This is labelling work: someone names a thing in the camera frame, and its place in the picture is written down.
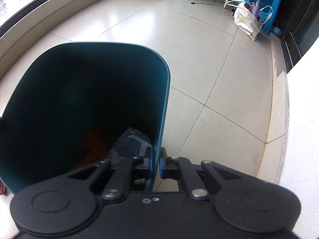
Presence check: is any dark teal plastic trash bin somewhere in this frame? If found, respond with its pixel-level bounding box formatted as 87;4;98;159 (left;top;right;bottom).
1;42;170;193

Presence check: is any red trash in bin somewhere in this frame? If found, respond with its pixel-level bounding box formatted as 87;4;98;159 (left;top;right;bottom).
72;131;109;170

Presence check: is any crumpled printed snack wrapper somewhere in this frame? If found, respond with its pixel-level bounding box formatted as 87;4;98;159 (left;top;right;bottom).
105;127;153;164

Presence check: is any white canvas tote bag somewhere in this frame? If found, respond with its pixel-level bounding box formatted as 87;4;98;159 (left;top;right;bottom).
226;0;273;41

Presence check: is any small blue ball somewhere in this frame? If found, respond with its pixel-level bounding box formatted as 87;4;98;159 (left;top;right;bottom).
273;27;282;37

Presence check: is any dark sliding door frame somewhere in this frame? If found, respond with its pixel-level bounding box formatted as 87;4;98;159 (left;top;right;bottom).
270;0;318;76

